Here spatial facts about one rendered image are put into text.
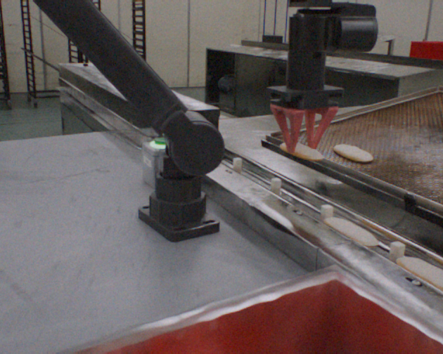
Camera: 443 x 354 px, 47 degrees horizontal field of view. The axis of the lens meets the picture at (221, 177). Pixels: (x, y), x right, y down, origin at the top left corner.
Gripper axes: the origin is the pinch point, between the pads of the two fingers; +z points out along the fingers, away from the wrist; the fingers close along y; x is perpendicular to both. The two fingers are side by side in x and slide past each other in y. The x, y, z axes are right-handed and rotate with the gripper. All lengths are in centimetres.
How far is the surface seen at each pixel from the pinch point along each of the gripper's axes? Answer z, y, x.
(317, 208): 9.0, 0.5, -4.4
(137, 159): 11.4, -14.7, 42.8
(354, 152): 3.6, 13.9, 4.0
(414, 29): -7, 363, 339
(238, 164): 7.7, -1.6, 18.8
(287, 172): 12.2, 12.0, 22.3
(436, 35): -2, 363, 311
